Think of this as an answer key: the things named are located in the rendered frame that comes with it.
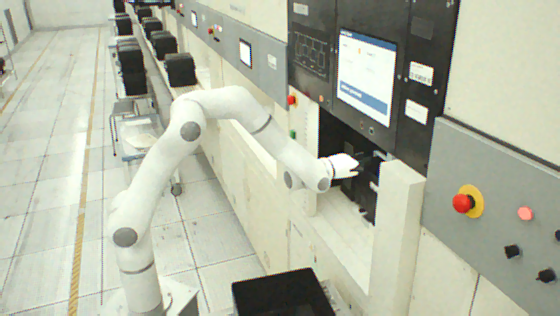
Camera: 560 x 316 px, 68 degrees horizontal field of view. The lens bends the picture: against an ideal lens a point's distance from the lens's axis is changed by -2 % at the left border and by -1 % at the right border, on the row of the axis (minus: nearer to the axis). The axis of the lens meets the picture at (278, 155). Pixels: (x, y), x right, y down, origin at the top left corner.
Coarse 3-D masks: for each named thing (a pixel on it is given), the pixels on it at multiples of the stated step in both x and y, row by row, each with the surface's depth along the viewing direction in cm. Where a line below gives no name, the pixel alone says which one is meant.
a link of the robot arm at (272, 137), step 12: (264, 132) 129; (276, 132) 131; (264, 144) 132; (276, 144) 132; (288, 144) 134; (276, 156) 135; (288, 156) 133; (300, 156) 132; (312, 156) 134; (288, 168) 133; (300, 168) 132; (312, 168) 132; (312, 180) 133; (324, 180) 135
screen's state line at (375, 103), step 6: (342, 84) 128; (348, 84) 124; (342, 90) 128; (348, 90) 125; (354, 90) 122; (360, 90) 118; (354, 96) 122; (360, 96) 119; (366, 96) 116; (372, 96) 113; (366, 102) 116; (372, 102) 114; (378, 102) 111; (384, 102) 108; (378, 108) 111; (384, 108) 109; (384, 114) 109
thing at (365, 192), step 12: (372, 156) 173; (384, 156) 168; (372, 168) 174; (360, 180) 169; (372, 180) 160; (360, 192) 170; (372, 192) 162; (360, 204) 172; (372, 204) 163; (372, 216) 165
